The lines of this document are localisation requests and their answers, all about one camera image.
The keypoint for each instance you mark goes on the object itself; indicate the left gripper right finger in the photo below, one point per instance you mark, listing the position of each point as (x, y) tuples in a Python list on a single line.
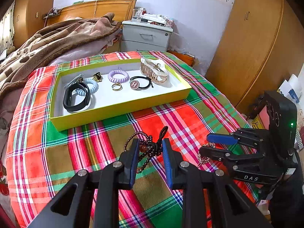
[(229, 206)]

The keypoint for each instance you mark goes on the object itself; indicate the patterned window curtain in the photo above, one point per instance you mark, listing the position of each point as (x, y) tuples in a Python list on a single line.
[(7, 28)]

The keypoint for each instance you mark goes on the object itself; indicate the wooden headboard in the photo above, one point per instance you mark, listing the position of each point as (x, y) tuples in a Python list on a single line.
[(122, 10)]

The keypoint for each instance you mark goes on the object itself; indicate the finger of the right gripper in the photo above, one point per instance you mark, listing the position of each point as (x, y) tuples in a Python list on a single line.
[(228, 156), (243, 136)]

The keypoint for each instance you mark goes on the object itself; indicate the grey bedside cabinet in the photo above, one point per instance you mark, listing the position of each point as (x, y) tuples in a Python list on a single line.
[(140, 36)]

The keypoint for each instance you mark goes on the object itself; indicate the small black gold clip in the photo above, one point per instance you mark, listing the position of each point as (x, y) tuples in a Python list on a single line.
[(97, 77)]

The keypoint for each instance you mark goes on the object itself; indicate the clear gold hair claw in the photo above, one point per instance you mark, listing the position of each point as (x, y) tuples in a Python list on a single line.
[(154, 69)]

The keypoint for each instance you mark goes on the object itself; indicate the brown patterned blanket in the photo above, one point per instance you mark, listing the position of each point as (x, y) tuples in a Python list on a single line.
[(50, 43)]

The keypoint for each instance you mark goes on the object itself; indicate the black wristband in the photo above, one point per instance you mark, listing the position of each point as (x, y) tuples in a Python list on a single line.
[(76, 97)]

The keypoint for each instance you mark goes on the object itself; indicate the green-edged white tray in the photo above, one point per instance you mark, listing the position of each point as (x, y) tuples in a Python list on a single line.
[(106, 102)]

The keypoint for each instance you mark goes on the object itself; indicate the tall wooden wardrobe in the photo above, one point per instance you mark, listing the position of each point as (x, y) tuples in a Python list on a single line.
[(27, 18)]

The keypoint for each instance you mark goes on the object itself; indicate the wooden door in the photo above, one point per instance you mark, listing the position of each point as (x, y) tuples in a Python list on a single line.
[(261, 47)]

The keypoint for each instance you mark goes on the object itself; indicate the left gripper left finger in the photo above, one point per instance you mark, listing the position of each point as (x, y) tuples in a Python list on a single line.
[(71, 206)]

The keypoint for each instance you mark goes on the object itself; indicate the orange box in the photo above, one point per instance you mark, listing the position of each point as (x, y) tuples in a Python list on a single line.
[(189, 60)]

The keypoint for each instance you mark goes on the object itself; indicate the red green plaid cloth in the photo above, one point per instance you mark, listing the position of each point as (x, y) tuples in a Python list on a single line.
[(40, 160)]

